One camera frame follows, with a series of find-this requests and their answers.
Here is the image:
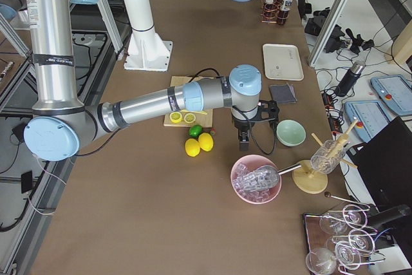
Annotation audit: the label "aluminium frame post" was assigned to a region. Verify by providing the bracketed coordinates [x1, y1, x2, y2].
[308, 0, 348, 67]

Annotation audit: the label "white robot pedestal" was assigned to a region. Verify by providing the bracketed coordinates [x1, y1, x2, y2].
[124, 0, 173, 72]

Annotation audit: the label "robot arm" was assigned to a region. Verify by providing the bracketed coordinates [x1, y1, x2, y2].
[24, 0, 262, 162]

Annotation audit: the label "clear glass on stand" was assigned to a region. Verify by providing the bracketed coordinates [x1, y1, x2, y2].
[310, 140, 345, 175]

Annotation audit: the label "pink bowl with ice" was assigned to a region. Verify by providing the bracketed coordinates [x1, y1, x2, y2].
[230, 155, 282, 204]

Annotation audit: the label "blue teach pendant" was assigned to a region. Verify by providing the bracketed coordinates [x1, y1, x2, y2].
[344, 100, 393, 142]
[370, 75, 412, 116]

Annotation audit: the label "yellow lemon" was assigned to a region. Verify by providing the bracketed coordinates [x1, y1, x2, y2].
[185, 138, 200, 157]
[198, 133, 214, 151]

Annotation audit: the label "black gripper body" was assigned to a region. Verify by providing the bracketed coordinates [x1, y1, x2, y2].
[231, 107, 257, 142]

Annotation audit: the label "wine glass rack tray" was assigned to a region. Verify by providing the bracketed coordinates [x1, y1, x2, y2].
[303, 204, 386, 274]

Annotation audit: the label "copper wire bottle holder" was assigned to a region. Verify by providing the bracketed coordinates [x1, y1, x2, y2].
[261, 0, 293, 25]

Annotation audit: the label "wooden cup tree stand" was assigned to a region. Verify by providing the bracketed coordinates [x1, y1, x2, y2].
[292, 119, 358, 194]

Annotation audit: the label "dark drink bottle middle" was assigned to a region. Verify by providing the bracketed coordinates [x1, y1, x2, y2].
[276, 0, 293, 25]

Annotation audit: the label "green lime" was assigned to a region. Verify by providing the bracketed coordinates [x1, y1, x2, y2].
[189, 124, 203, 138]

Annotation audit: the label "black spare gripper parts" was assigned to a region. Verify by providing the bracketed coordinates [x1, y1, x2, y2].
[345, 28, 375, 55]

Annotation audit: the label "green ceramic bowl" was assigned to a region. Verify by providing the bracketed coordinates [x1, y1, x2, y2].
[276, 120, 306, 147]

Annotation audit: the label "sliced lemon pieces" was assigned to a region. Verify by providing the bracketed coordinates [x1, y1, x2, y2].
[169, 110, 207, 124]

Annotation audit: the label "black equipment case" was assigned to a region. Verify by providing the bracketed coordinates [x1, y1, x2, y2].
[297, 0, 346, 53]

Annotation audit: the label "grey folded cloth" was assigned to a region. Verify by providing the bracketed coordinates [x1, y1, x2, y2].
[269, 84, 297, 104]

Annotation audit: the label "beige plastic tray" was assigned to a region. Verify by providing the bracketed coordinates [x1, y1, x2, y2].
[263, 43, 304, 81]

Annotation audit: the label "black thermos bottle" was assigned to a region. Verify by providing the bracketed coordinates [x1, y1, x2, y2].
[334, 61, 366, 97]

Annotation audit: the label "wooden cutting board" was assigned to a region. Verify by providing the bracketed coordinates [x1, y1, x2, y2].
[163, 75, 214, 128]

